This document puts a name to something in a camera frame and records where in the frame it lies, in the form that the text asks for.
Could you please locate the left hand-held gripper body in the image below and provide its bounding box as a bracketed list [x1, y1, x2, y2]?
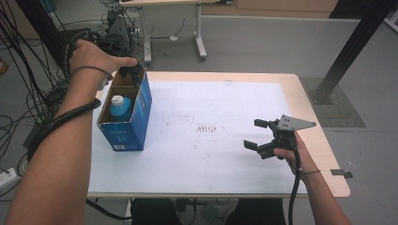
[96, 13, 134, 59]

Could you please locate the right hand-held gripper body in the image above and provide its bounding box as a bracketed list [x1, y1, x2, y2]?
[257, 114, 317, 160]

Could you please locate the blue bottle with white cap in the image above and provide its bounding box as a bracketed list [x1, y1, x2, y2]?
[109, 95, 134, 123]

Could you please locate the blue cardboard box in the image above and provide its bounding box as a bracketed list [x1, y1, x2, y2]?
[97, 67, 153, 153]

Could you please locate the person's right hand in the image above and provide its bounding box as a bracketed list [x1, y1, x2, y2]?
[273, 130, 320, 174]

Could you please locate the person's left hand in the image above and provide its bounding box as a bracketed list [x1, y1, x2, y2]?
[69, 38, 139, 83]

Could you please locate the black computer tower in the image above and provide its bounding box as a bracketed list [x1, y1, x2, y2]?
[107, 8, 135, 55]

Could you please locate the left wrist hair band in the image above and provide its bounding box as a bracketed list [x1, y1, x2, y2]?
[69, 65, 115, 81]

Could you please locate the white board sheet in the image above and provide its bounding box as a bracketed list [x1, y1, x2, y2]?
[87, 80, 309, 195]

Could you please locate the dark floor mat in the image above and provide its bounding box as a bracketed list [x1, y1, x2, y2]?
[299, 77, 366, 128]

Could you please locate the black tape strip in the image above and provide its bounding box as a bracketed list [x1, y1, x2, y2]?
[330, 168, 354, 180]

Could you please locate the person's right leg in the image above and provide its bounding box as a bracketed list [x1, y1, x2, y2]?
[224, 198, 287, 225]

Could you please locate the person's leg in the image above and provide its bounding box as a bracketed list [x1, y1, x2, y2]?
[130, 198, 182, 225]
[224, 198, 287, 225]

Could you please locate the white desk with legs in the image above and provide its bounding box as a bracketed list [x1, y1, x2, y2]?
[119, 0, 234, 65]

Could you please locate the person's left leg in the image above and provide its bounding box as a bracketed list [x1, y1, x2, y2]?
[130, 198, 182, 225]

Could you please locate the white power strip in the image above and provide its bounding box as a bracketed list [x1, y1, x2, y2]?
[0, 167, 17, 188]

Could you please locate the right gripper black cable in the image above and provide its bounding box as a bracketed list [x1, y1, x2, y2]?
[287, 146, 302, 225]

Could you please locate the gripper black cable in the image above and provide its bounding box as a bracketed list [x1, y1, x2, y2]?
[287, 146, 302, 225]
[27, 29, 132, 221]

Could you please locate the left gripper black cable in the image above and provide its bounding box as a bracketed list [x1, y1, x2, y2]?
[27, 29, 132, 221]

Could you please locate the bundle of black floor cables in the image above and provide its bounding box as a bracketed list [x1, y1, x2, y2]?
[0, 0, 104, 201]

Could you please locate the black metal post with base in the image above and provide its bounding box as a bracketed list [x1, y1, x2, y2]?
[309, 0, 398, 106]

